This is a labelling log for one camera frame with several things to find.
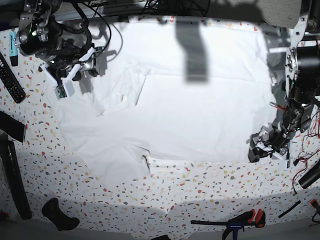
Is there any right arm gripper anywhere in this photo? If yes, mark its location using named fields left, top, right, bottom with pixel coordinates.
left=38, top=46, right=107, bottom=87

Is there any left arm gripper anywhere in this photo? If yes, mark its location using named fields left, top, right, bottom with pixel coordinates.
left=247, top=126, right=293, bottom=162

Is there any white T-shirt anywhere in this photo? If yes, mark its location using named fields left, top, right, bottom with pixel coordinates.
left=45, top=22, right=276, bottom=186

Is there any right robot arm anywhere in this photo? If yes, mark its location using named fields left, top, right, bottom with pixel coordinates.
left=17, top=0, right=105, bottom=87

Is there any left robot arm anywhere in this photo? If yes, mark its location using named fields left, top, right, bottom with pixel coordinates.
left=248, top=0, right=320, bottom=163

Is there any black cylinder right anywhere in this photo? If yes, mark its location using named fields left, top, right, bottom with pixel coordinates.
left=298, top=165, right=320, bottom=189

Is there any small black stick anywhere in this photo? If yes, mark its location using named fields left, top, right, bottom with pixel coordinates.
left=278, top=200, right=301, bottom=219

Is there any black orange bar clamp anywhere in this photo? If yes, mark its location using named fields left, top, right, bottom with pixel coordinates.
left=190, top=209, right=266, bottom=240

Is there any blue highlighter marker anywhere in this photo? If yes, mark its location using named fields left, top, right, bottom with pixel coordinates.
left=9, top=31, right=18, bottom=67

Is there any small orange black device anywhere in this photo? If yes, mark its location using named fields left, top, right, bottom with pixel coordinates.
left=310, top=199, right=316, bottom=206

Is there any black TV remote control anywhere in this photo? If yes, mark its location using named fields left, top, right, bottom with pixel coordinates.
left=0, top=53, right=26, bottom=104

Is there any black flat case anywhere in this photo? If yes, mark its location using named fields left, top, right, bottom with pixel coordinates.
left=0, top=111, right=26, bottom=143

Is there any terrazzo patterned tablecloth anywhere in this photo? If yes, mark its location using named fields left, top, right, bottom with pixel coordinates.
left=0, top=17, right=320, bottom=240

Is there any black cylindrical tube left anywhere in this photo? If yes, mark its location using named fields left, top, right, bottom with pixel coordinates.
left=0, top=140, right=33, bottom=220

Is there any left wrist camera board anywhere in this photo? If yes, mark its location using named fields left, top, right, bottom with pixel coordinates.
left=279, top=158, right=291, bottom=171

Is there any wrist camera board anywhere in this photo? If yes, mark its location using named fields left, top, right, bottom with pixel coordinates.
left=53, top=84, right=75, bottom=100
left=279, top=158, right=291, bottom=171

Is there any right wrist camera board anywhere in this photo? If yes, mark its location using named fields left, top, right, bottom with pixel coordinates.
left=53, top=84, right=75, bottom=100

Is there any red black wire bundle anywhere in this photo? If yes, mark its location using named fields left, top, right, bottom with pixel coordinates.
left=291, top=102, right=320, bottom=195

